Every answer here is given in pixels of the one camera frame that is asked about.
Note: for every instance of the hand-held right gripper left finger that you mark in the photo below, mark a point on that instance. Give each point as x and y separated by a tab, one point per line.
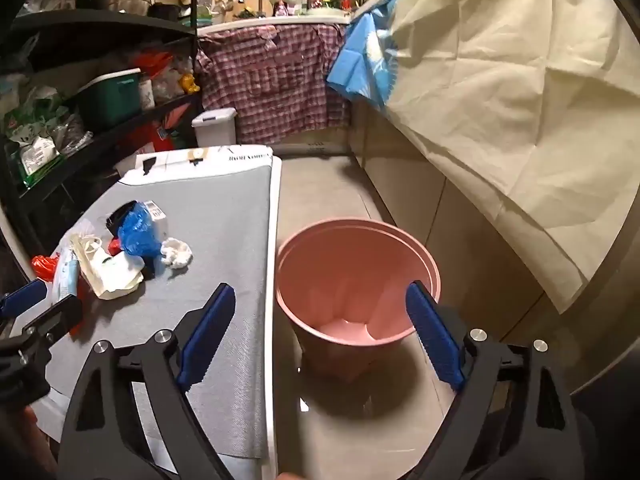
210	330

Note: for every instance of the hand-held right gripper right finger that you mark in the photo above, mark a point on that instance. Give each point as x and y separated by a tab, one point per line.
435	335

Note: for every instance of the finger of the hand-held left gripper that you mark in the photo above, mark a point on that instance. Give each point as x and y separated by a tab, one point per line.
57	317
25	294

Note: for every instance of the red plastic bag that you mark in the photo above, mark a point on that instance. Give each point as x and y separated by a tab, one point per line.
45	266

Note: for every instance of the clear plastic wrapper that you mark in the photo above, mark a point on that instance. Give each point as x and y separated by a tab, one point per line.
65	275

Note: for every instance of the cream cloth bag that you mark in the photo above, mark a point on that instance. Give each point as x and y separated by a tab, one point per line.
117	282

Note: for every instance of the white tissue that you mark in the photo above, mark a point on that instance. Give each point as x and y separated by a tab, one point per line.
176	254

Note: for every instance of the pink plastic bucket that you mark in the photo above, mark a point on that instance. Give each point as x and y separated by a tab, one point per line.
350	285

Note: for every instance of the blue plastic bag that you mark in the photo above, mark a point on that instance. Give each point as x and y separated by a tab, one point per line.
137	232

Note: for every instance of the grey table mat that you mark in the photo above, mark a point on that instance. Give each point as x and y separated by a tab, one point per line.
225	210

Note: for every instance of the green white food packet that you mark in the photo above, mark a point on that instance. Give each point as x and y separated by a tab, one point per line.
37	157
30	115

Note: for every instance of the clear plastic bag bundle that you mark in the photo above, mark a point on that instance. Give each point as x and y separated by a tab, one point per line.
72	135

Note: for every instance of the white printed table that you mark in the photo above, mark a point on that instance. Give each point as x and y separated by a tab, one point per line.
240	152

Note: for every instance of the white lidded bin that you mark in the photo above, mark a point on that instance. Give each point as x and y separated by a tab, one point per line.
215	127

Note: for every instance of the orange printed carton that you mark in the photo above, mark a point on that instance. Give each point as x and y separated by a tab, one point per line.
155	132

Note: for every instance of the green storage box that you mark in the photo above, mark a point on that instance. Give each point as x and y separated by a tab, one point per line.
107	100

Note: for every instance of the cream cloth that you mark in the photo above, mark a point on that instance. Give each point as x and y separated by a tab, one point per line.
500	110

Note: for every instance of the white labelled jar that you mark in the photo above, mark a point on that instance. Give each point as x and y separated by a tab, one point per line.
147	94

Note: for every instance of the yellow figurine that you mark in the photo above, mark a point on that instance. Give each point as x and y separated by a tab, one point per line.
190	83

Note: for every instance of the red plaid shirt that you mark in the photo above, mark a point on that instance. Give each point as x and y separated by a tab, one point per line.
275	85

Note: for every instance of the orange plastic bag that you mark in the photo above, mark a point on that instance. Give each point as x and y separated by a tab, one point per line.
152	64

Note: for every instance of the blue patterned cloth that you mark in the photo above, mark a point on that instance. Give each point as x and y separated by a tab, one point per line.
360	65

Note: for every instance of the black metal shelf rack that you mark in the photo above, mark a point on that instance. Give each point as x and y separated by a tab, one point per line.
100	22

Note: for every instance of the white kitchen counter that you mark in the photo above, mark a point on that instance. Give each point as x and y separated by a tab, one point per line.
280	20

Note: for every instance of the pink toy figure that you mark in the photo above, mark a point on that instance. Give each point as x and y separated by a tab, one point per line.
281	8

